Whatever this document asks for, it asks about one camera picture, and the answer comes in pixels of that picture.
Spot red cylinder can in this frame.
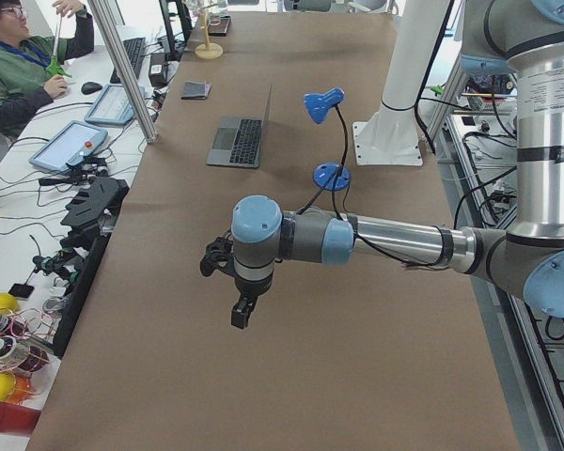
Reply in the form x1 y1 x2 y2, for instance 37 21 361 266
0 402 41 437

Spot aluminium frame post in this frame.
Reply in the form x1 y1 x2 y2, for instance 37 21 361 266
87 0 157 145

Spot far teach pendant tablet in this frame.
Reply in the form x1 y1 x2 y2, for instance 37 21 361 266
85 84 134 127

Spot black computer mouse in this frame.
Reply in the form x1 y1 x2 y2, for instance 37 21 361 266
81 82 102 95

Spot grey folded cloth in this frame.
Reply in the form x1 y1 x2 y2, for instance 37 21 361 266
180 81 212 100

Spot black power adapter box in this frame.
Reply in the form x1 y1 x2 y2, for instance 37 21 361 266
149 52 168 87

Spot black keyboard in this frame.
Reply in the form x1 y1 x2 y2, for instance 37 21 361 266
122 37 146 79

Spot grey laptop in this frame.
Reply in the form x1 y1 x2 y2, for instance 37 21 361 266
206 86 272 169

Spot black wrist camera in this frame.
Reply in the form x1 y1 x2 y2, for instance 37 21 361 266
199 237 236 277

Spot blue desk lamp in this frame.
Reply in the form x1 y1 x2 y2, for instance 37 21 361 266
304 87 351 193

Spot teach pendant tablet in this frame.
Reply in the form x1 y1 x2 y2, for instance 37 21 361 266
85 84 134 127
28 121 107 173

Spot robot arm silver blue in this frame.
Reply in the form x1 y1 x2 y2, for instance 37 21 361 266
231 1 564 328

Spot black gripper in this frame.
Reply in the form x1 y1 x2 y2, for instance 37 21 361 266
231 277 269 329

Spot black plastic rack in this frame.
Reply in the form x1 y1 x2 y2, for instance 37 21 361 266
52 177 129 359

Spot near teach pendant tablet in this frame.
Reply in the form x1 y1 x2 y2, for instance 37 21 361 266
28 121 107 173

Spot wooden mug tree stand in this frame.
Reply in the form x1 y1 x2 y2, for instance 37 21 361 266
195 1 224 60

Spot person in green shirt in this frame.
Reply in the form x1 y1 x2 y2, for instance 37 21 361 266
0 1 94 140

